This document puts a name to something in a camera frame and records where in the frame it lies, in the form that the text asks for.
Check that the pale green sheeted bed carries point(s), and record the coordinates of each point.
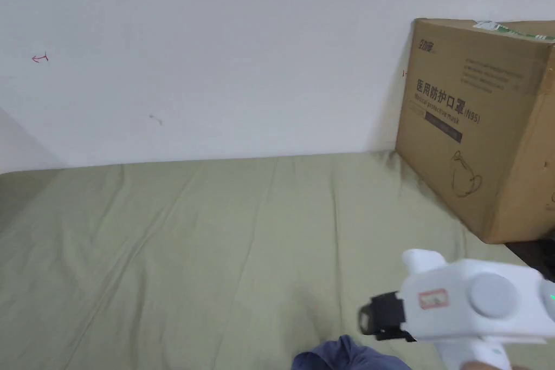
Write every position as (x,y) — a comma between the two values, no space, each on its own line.
(173,257)

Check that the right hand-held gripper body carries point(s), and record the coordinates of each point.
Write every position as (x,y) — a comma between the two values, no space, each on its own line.
(468,300)

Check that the dark blue garment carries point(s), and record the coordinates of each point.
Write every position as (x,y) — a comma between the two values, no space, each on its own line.
(347,359)

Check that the brown cardboard carton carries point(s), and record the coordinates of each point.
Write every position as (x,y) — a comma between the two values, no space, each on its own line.
(485,136)

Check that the person's right hand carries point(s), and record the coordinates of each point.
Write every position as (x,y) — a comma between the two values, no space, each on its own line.
(481,366)

